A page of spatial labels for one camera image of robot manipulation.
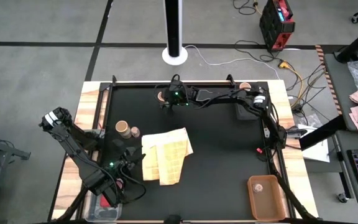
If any grey side desk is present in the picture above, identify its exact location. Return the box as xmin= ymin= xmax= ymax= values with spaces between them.
xmin=334 ymin=130 xmax=358 ymax=208
xmin=323 ymin=52 xmax=358 ymax=132

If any black metal table frame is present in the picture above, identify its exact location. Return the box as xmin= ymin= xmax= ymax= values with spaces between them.
xmin=50 ymin=74 xmax=319 ymax=224

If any black table mat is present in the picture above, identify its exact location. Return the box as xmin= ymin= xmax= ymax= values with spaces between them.
xmin=99 ymin=85 xmax=272 ymax=222

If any black desk support bar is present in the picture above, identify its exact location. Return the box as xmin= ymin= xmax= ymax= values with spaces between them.
xmin=299 ymin=115 xmax=348 ymax=151

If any pole with round white base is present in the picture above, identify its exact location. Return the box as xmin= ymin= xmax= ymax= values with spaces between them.
xmin=162 ymin=0 xmax=189 ymax=66

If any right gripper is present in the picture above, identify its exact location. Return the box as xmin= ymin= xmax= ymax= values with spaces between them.
xmin=157 ymin=81 xmax=194 ymax=110

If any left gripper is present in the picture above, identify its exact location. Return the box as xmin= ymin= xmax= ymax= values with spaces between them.
xmin=104 ymin=139 xmax=145 ymax=175

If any striped hazard tape strip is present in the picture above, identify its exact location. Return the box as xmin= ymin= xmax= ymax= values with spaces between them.
xmin=314 ymin=45 xmax=343 ymax=116

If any yellow floor cable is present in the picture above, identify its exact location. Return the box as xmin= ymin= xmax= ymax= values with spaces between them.
xmin=278 ymin=60 xmax=304 ymax=106

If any dark grey translucent bin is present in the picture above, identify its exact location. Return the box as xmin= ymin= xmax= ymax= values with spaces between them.
xmin=233 ymin=83 xmax=264 ymax=121

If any yellow folded cloth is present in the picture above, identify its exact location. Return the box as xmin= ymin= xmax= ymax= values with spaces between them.
xmin=140 ymin=127 xmax=194 ymax=187

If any black floor cable tangle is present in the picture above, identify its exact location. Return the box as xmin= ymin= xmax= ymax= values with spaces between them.
xmin=234 ymin=39 xmax=326 ymax=113

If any red and black crate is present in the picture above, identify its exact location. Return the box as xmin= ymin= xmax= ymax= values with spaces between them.
xmin=259 ymin=0 xmax=296 ymax=52

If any orange plastic bin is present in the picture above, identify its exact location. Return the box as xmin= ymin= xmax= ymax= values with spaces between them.
xmin=247 ymin=174 xmax=287 ymax=222

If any white floor cable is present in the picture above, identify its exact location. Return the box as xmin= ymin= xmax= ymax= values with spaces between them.
xmin=183 ymin=45 xmax=281 ymax=80

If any black cable with plug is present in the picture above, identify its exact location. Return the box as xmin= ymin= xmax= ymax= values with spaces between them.
xmin=232 ymin=0 xmax=262 ymax=16

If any clear plastic bin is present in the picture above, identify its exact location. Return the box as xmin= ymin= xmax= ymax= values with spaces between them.
xmin=84 ymin=186 xmax=124 ymax=223

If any black monitor pole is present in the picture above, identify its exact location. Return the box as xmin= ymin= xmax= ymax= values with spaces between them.
xmin=335 ymin=20 xmax=358 ymax=63

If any white paper sheet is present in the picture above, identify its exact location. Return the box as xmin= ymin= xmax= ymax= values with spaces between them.
xmin=301 ymin=138 xmax=331 ymax=163

